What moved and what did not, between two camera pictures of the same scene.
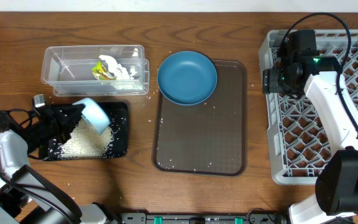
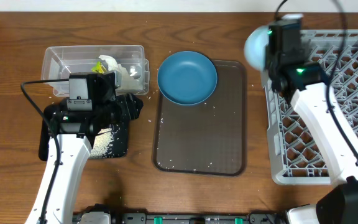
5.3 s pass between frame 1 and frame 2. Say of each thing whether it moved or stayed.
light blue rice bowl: moved
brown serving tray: stayed
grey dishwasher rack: stayed
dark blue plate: stayed
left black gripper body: moved
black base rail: stayed
